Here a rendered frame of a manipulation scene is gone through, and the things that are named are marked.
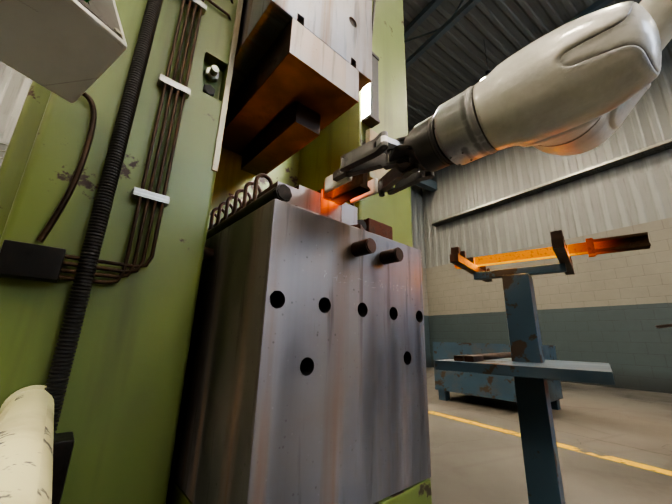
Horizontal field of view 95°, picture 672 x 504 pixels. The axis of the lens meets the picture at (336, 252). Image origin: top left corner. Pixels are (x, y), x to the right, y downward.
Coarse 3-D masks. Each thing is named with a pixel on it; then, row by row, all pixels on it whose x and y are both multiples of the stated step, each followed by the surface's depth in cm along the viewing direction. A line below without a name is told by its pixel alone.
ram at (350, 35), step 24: (264, 0) 65; (288, 0) 65; (312, 0) 70; (336, 0) 77; (360, 0) 84; (240, 24) 76; (264, 24) 67; (312, 24) 69; (336, 24) 75; (360, 24) 82; (240, 48) 73; (264, 48) 72; (336, 48) 73; (360, 48) 80; (240, 72) 79; (360, 72) 78
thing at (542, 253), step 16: (592, 240) 70; (608, 240) 69; (624, 240) 68; (640, 240) 66; (480, 256) 86; (496, 256) 83; (512, 256) 80; (528, 256) 78; (544, 256) 76; (592, 256) 73
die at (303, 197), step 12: (264, 192) 58; (300, 192) 57; (312, 192) 59; (300, 204) 57; (312, 204) 59; (324, 204) 61; (336, 204) 63; (348, 204) 66; (228, 216) 70; (336, 216) 62; (348, 216) 65
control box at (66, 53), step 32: (0, 0) 22; (32, 0) 23; (64, 0) 24; (96, 0) 27; (0, 32) 23; (32, 32) 24; (64, 32) 25; (96, 32) 26; (32, 64) 26; (64, 64) 26; (96, 64) 27; (64, 96) 28
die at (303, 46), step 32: (288, 32) 65; (288, 64) 65; (320, 64) 68; (256, 96) 74; (288, 96) 74; (320, 96) 73; (352, 96) 74; (224, 128) 86; (256, 128) 85; (320, 128) 85
